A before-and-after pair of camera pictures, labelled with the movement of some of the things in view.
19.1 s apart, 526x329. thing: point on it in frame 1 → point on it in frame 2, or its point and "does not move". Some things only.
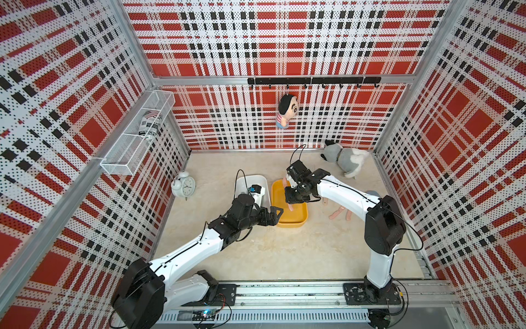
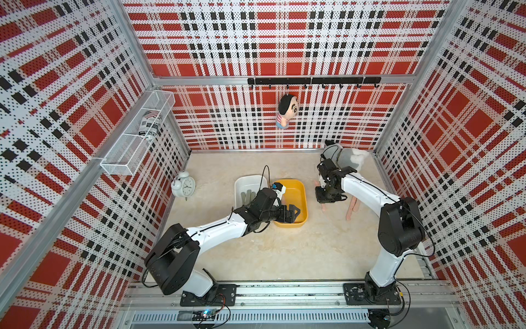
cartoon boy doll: [287, 109] does not move
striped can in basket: [150, 123] does not move
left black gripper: [272, 220] → [290, 218]
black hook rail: [345, 80] does not move
